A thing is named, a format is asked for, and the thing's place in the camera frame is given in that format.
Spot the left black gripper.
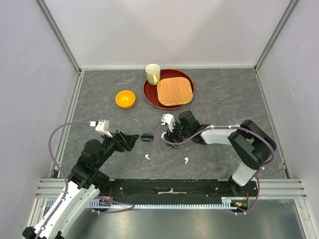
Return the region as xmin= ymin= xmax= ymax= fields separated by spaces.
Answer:
xmin=95 ymin=129 xmax=139 ymax=168

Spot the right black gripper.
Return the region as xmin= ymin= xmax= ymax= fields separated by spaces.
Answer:
xmin=163 ymin=119 xmax=191 ymax=149

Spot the black earbud charging case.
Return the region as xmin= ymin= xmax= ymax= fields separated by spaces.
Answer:
xmin=141 ymin=133 xmax=154 ymax=141

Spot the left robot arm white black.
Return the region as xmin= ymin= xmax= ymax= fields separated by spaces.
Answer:
xmin=22 ymin=130 xmax=139 ymax=239

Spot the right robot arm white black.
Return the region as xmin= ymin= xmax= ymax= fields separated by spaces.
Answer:
xmin=158 ymin=111 xmax=277 ymax=196

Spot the orange bowl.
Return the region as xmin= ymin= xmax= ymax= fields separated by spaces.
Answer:
xmin=115 ymin=90 xmax=136 ymax=109

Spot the dark red round tray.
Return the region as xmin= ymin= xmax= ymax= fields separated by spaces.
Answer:
xmin=143 ymin=69 xmax=195 ymax=110

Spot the woven bamboo square tray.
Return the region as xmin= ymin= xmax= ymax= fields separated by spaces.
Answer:
xmin=157 ymin=77 xmax=193 ymax=106

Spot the cream ceramic mug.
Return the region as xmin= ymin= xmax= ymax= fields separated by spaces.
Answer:
xmin=145 ymin=64 xmax=160 ymax=85

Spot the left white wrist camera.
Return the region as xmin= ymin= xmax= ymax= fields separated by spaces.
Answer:
xmin=95 ymin=119 xmax=113 ymax=138

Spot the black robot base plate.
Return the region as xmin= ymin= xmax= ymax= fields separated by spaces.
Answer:
xmin=100 ymin=179 xmax=257 ymax=205

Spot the slotted cable duct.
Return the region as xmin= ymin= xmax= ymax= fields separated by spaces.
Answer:
xmin=86 ymin=199 xmax=248 ymax=210

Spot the aluminium frame rail left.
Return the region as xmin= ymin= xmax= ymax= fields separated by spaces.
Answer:
xmin=35 ymin=0 xmax=82 ymax=74

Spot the aluminium frame rail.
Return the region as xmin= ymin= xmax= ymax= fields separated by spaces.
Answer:
xmin=35 ymin=0 xmax=82 ymax=74
xmin=254 ymin=0 xmax=299 ymax=73

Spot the aluminium frame rail right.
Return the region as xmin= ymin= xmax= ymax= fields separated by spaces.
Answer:
xmin=254 ymin=0 xmax=299 ymax=73

